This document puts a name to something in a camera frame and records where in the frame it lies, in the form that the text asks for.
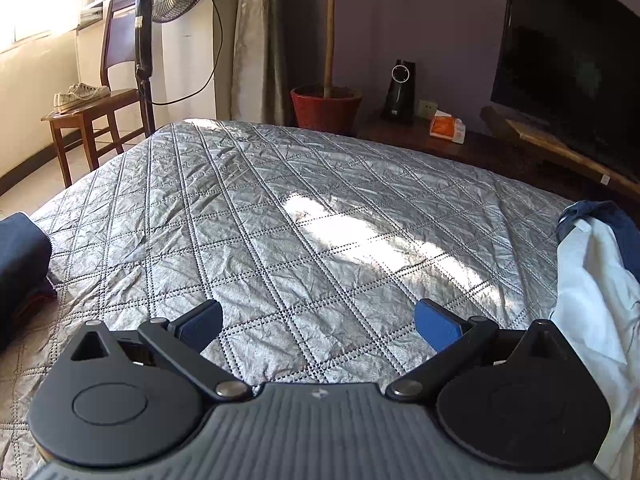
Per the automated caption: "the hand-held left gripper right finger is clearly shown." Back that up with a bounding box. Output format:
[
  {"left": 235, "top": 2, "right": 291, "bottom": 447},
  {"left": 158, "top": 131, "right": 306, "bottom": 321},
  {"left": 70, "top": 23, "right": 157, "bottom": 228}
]
[{"left": 385, "top": 298, "right": 576, "bottom": 403}]

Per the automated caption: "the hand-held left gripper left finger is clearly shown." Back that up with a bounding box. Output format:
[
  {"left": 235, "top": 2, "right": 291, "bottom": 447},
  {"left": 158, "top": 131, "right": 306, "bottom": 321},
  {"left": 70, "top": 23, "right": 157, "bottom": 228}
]
[{"left": 70, "top": 299, "right": 253, "bottom": 403}]

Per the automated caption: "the white garment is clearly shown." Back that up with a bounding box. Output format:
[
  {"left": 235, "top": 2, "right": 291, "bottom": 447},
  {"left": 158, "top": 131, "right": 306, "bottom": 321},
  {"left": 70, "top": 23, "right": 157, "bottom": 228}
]
[{"left": 550, "top": 215, "right": 640, "bottom": 471}]

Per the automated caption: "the navy blue garment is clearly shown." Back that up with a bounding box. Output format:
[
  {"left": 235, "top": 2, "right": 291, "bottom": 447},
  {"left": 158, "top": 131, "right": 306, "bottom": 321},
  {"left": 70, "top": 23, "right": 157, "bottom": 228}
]
[{"left": 556, "top": 200, "right": 640, "bottom": 286}]

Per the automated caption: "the silver quilted table cover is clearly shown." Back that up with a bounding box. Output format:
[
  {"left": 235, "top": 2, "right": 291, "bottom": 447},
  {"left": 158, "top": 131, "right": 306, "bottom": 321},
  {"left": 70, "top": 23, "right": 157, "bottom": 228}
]
[{"left": 0, "top": 119, "right": 591, "bottom": 480}]

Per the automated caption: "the dark wooden television stand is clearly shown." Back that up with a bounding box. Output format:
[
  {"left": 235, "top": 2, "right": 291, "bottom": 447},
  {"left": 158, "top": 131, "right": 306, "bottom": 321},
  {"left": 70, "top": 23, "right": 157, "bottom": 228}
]
[{"left": 357, "top": 105, "right": 640, "bottom": 211}]

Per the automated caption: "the dark blue folded cloth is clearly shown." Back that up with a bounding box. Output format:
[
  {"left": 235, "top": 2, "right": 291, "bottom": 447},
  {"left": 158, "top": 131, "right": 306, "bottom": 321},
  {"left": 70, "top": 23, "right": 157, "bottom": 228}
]
[{"left": 0, "top": 212, "right": 58, "bottom": 351}]

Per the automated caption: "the orange tissue packet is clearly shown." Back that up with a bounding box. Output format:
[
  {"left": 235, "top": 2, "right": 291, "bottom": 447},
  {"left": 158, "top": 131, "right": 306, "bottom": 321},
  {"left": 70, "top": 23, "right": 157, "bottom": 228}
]
[{"left": 429, "top": 109, "right": 467, "bottom": 143}]

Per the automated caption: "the light wooden riser board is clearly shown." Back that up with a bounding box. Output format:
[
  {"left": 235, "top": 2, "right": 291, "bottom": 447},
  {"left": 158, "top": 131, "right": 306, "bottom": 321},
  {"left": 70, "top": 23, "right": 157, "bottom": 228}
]
[{"left": 480, "top": 105, "right": 640, "bottom": 191}]

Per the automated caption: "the black tabletop device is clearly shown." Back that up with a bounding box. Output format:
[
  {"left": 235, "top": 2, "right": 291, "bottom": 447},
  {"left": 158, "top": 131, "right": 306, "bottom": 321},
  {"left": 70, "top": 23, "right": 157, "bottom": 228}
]
[{"left": 381, "top": 59, "right": 417, "bottom": 124}]

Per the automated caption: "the potted tree in red pot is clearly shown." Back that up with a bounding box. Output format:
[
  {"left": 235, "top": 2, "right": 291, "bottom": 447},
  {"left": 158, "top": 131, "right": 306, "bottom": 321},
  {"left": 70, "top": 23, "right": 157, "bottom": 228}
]
[{"left": 272, "top": 0, "right": 391, "bottom": 136}]

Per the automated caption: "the white sneaker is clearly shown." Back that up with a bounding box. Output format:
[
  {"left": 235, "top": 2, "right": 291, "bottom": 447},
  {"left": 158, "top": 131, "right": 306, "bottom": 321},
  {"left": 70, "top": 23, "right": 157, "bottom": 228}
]
[
  {"left": 53, "top": 91, "right": 97, "bottom": 114},
  {"left": 65, "top": 82, "right": 111, "bottom": 104}
]

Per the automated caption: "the grey curtain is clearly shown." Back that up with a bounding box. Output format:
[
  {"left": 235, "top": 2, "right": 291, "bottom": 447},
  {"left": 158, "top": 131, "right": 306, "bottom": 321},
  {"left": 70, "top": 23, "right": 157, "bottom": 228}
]
[{"left": 230, "top": 0, "right": 301, "bottom": 126}]

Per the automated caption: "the black flat television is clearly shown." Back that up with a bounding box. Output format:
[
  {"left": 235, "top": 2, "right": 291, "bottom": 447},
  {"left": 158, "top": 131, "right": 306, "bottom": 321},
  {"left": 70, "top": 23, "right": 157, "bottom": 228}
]
[{"left": 490, "top": 0, "right": 640, "bottom": 183}]

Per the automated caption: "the black standing fan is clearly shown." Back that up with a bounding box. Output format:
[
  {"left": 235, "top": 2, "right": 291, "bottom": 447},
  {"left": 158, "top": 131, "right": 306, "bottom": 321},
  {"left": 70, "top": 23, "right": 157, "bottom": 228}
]
[{"left": 127, "top": 0, "right": 222, "bottom": 138}]

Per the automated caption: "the wooden chair with slatted back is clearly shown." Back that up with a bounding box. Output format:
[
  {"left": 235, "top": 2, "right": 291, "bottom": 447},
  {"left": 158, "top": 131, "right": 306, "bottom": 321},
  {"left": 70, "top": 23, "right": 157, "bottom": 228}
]
[{"left": 41, "top": 0, "right": 153, "bottom": 188}]

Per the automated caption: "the bright window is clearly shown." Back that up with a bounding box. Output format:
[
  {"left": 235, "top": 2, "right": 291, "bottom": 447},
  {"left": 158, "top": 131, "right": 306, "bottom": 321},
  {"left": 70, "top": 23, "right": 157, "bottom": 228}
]
[{"left": 0, "top": 0, "right": 136, "bottom": 56}]

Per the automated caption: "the black power cable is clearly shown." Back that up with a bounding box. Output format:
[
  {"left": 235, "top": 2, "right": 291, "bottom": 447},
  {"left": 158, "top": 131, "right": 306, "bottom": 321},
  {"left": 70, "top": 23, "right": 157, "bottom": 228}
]
[{"left": 151, "top": 0, "right": 224, "bottom": 107}]

